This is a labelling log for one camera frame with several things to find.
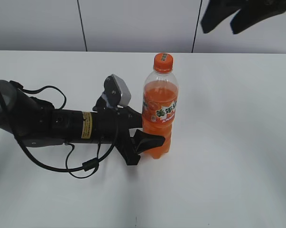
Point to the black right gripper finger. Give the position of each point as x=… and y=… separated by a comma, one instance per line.
x=217, y=11
x=254, y=12

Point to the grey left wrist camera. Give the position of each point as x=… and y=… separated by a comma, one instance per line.
x=116, y=91

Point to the orange soda plastic bottle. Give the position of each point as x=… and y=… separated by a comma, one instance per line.
x=160, y=94

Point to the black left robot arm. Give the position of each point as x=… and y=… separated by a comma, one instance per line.
x=37, y=123

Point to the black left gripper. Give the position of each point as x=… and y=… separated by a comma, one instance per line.
x=111, y=125

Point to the orange bottle cap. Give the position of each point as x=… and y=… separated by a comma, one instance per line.
x=163, y=63

